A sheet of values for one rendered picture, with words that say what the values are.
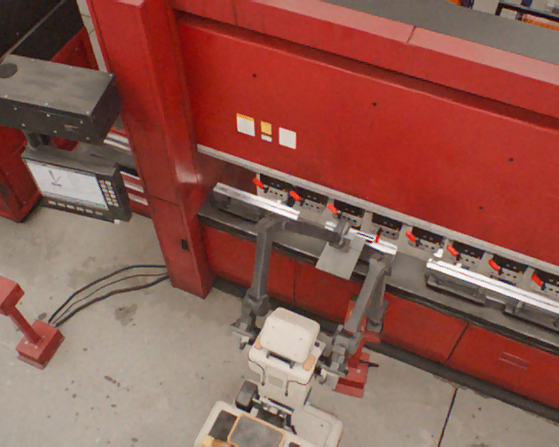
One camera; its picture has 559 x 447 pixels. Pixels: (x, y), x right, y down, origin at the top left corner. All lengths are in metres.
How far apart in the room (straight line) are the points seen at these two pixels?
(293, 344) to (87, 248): 2.36
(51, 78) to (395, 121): 1.41
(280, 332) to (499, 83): 1.26
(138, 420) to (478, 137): 2.57
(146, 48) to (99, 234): 2.31
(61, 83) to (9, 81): 0.22
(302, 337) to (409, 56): 1.16
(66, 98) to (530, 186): 1.88
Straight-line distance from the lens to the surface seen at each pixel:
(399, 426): 3.91
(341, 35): 2.32
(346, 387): 3.93
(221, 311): 4.14
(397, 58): 2.29
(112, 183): 2.83
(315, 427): 3.56
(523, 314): 3.33
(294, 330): 2.54
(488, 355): 3.60
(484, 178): 2.62
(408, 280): 3.29
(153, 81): 2.65
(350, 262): 3.15
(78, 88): 2.68
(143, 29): 2.49
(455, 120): 2.44
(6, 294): 3.58
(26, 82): 2.78
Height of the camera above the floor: 3.69
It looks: 55 degrees down
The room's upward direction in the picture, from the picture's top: straight up
